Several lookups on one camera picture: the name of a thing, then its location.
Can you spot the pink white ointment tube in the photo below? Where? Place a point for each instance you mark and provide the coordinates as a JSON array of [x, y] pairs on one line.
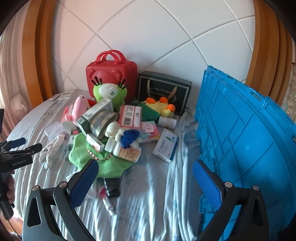
[[106, 200]]

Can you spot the green frog plush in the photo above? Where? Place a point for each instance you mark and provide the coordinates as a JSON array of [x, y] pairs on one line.
[[115, 92]]

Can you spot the blue white medicine box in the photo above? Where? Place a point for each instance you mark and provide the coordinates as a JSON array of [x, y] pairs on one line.
[[166, 146]]

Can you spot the white green medicine box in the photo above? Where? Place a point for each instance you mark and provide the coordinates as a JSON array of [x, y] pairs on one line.
[[85, 120]]

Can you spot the round tape tin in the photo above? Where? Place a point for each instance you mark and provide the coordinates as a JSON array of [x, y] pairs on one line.
[[101, 121]]

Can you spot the colourful pink card pack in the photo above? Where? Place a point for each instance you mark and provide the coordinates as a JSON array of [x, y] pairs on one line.
[[149, 132]]

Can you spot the clear plastic box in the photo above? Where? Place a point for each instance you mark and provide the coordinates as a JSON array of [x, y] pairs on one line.
[[54, 130]]

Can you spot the dark green gift box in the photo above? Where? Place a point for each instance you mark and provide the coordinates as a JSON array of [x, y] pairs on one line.
[[156, 85]]

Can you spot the large pink tissue pack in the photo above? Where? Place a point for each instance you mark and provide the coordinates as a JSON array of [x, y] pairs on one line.
[[130, 117]]

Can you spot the yellow orange duck plush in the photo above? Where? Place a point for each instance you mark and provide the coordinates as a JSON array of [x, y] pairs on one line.
[[152, 110]]

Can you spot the green cloth plush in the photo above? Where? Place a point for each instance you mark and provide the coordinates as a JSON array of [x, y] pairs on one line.
[[110, 166]]

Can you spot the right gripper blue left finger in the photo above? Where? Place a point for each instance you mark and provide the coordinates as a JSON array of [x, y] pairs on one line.
[[70, 195]]

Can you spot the red white medicine box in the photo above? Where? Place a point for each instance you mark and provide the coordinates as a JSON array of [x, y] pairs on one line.
[[95, 142]]

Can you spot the person's left hand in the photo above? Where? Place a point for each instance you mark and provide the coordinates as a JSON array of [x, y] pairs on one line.
[[11, 190]]

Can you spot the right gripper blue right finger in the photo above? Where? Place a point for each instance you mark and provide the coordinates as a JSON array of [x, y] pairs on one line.
[[219, 196]]

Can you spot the plastic bag on floor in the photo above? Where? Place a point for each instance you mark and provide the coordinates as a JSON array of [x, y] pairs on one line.
[[19, 106]]

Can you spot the red bear suitcase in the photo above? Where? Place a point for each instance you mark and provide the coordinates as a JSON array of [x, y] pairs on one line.
[[112, 67]]

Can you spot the blue plastic crate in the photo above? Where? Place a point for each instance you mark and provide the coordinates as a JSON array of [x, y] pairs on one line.
[[247, 139]]

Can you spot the pink pig plush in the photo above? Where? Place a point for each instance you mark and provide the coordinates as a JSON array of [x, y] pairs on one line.
[[81, 105]]

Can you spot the white remote control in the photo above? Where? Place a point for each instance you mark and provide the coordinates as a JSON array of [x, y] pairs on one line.
[[53, 98]]

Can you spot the black tube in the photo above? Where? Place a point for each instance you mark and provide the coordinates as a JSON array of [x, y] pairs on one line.
[[112, 186]]

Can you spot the white blue small plush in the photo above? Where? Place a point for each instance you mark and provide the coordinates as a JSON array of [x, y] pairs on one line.
[[127, 137]]

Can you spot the white cap pill bottle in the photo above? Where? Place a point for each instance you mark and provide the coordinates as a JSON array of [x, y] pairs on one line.
[[129, 154]]

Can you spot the small white bottle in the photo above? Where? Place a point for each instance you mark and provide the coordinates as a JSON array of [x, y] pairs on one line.
[[167, 122]]

